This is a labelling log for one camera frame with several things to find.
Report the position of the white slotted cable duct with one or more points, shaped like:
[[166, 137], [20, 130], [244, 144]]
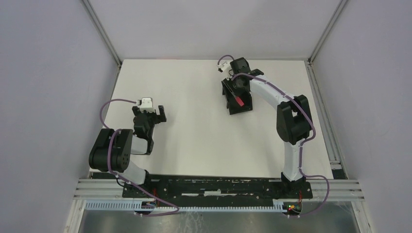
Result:
[[141, 206]]

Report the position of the black plastic bin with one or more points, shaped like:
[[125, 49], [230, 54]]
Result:
[[231, 104]]

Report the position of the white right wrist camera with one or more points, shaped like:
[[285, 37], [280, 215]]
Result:
[[224, 67]]

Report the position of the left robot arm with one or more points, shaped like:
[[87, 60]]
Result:
[[136, 141]]

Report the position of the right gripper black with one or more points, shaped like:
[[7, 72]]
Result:
[[234, 75]]

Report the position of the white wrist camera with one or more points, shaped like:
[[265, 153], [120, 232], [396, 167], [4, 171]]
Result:
[[145, 105], [224, 67]]

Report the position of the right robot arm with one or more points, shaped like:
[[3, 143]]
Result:
[[198, 130]]

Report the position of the red handled screwdriver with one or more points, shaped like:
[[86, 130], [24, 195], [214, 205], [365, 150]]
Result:
[[239, 101]]

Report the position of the aluminium frame rails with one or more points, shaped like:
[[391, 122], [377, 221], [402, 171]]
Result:
[[108, 189]]

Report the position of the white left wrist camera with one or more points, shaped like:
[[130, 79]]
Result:
[[145, 105]]

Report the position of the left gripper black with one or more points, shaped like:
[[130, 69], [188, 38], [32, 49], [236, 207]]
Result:
[[136, 110]]

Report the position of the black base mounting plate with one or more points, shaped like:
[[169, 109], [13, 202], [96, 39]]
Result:
[[209, 191]]

